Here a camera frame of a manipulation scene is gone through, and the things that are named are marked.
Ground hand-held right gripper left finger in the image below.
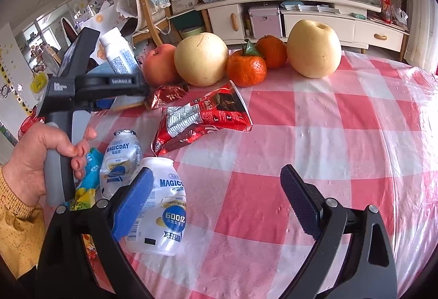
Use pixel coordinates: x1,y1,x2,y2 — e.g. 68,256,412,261
37,167,155,299

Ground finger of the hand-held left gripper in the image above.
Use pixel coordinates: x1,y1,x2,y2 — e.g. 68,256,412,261
113,75,151,105

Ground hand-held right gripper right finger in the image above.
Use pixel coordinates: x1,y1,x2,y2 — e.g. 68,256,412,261
279,164,400,299

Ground small red foil snack packet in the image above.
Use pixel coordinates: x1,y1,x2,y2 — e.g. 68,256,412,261
144,83,189,111

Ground crushed white yogurt bottle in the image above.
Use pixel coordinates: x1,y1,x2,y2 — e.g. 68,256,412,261
99,130,144,201

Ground yellow green snack packet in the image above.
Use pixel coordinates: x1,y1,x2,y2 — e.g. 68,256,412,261
68,188,97,213

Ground blue white snack packet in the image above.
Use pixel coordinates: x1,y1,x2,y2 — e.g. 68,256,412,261
76,148,104,191

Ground large red chocolate wrapper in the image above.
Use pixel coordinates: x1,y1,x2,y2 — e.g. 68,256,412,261
151,80,254,158

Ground person's left forearm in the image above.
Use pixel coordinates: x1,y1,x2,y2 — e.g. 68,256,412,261
0,165,47,281

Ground person's left hand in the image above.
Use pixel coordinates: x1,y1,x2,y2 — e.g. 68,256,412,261
2,123,98,208

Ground red apple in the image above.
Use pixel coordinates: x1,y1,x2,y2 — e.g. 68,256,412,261
142,43,183,88

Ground white pill bottle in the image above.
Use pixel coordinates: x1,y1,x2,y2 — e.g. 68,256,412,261
99,28,142,76

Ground red white checkered tablecloth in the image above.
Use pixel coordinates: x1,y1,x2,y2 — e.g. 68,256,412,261
79,49,438,299

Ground large yellow pear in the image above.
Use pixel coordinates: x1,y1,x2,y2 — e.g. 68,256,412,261
174,32,230,88

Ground light wooden chair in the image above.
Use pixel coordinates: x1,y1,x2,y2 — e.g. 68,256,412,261
132,0,173,47

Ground green waste bin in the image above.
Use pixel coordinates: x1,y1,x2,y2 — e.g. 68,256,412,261
180,25,205,40

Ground tangerine with green leaf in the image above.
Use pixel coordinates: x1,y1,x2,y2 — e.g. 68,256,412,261
226,40,268,88

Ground orange tangerine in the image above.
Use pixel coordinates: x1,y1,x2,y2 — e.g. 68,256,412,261
255,35,289,70

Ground pink storage box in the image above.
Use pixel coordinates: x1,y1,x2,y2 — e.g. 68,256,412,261
248,5,283,40

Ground cream television cabinet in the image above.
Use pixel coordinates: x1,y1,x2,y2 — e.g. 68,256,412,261
194,0,410,54

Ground red gift packages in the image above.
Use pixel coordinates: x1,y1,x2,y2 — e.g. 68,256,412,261
379,0,395,23

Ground white curtain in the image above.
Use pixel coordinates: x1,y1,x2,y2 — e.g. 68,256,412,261
399,0,438,64

